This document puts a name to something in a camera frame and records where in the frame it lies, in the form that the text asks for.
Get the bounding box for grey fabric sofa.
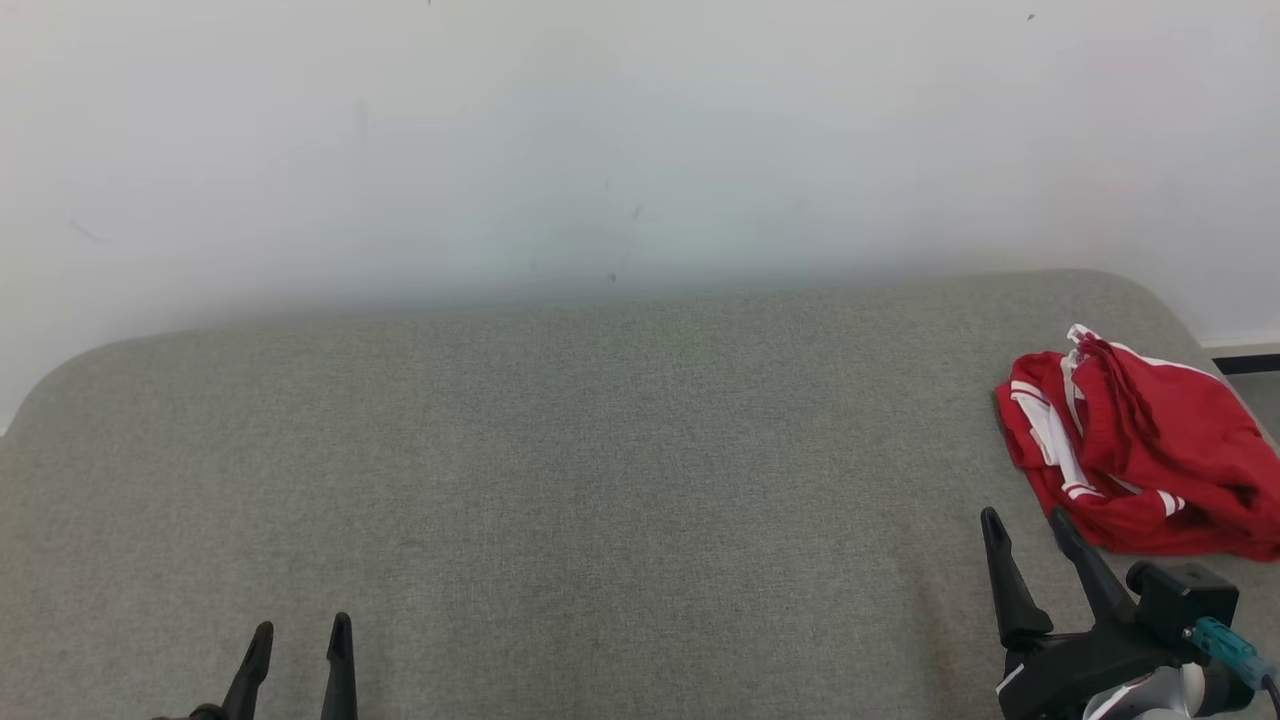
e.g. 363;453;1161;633
0;268;1280;720

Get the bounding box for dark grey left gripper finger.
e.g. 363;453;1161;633
320;612;358;720
222;621;274;720

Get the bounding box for red shorts with white stripes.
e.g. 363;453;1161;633
993;350;1280;561

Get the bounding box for teal right camera cable connector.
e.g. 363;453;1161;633
1185;617;1276;689

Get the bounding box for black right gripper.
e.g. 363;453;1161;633
980;507;1201;720

